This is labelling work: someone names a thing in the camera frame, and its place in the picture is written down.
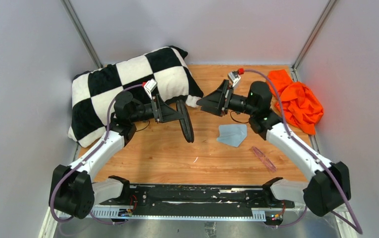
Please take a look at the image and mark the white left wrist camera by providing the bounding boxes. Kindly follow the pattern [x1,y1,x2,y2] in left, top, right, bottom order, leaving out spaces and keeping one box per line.
[142,79,158,99]

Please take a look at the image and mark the black white checkered pillow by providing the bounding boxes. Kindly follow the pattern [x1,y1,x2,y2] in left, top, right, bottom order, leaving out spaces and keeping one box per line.
[68,46,204,147]

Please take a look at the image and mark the black glasses case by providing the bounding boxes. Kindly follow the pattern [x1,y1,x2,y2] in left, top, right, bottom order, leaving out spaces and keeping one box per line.
[176,100,195,143]

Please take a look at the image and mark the orange crumpled cloth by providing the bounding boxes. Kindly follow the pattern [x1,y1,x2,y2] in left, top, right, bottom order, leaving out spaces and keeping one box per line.
[268,69,324,135]

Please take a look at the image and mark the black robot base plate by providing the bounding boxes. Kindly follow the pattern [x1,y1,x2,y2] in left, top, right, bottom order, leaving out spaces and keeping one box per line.
[101,183,295,220]

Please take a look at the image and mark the light blue cleaning cloth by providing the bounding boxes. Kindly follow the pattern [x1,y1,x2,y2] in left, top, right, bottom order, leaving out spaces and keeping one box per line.
[217,124,247,147]

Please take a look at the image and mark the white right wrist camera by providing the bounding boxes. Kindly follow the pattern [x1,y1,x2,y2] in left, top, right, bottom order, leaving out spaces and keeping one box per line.
[227,68,245,89]

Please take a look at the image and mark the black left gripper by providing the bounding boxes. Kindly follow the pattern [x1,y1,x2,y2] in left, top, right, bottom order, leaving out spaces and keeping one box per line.
[129,94,183,124]

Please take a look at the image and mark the aluminium frame rail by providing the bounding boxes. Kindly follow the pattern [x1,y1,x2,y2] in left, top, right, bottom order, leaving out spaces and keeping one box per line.
[61,0,103,67]

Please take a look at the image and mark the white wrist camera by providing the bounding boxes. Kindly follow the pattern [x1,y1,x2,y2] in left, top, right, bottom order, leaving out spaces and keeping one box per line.
[227,68,245,89]
[142,79,158,99]

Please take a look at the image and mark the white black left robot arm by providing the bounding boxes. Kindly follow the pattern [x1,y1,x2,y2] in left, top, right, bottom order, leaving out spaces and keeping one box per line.
[49,91,194,223]

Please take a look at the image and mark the pink transparent sunglasses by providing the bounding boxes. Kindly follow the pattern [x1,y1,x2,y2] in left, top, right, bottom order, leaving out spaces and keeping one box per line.
[251,146,277,173]

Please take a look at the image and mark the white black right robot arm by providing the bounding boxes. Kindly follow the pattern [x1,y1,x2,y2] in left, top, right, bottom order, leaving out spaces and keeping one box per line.
[212,80,352,217]

